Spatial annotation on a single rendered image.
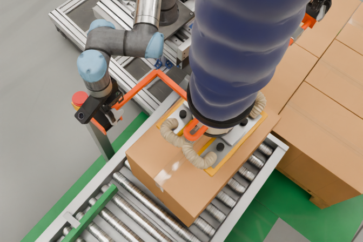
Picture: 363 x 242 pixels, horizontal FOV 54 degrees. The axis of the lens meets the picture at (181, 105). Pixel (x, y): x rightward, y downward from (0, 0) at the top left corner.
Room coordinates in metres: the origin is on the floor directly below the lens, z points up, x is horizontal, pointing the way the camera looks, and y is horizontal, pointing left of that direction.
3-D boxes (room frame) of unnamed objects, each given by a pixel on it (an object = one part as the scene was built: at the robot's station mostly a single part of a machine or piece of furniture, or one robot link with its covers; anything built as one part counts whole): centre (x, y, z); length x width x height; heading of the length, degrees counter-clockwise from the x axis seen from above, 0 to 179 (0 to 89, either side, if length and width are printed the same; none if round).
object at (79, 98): (0.61, 0.43, 1.02); 0.07 x 0.07 x 0.04
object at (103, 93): (0.47, 0.25, 1.47); 0.08 x 0.08 x 0.05
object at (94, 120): (0.45, 0.26, 1.25); 0.09 x 0.08 x 0.05; 52
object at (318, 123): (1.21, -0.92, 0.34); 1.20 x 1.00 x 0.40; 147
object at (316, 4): (0.98, -0.48, 1.40); 0.09 x 0.08 x 0.12; 141
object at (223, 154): (0.47, -0.20, 1.15); 0.34 x 0.10 x 0.05; 142
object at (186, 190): (0.54, -0.12, 0.75); 0.60 x 0.40 x 0.40; 143
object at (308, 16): (1.00, -0.50, 1.26); 0.08 x 0.07 x 0.05; 142
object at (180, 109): (0.59, -0.05, 1.15); 0.34 x 0.10 x 0.05; 142
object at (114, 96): (0.48, 0.25, 1.39); 0.09 x 0.08 x 0.12; 143
